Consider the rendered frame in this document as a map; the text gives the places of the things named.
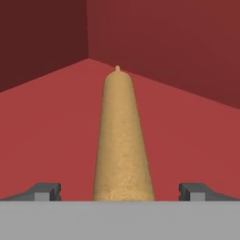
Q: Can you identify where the red cabinet interior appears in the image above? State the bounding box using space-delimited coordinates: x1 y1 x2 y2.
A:
0 0 240 203

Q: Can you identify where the tan wooden rolling pin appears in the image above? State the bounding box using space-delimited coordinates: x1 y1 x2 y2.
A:
92 65 156 203

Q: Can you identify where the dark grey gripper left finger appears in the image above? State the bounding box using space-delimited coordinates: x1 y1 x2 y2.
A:
0 182 62 202

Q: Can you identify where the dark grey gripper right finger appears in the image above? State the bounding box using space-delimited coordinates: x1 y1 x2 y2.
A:
178 182 240 202

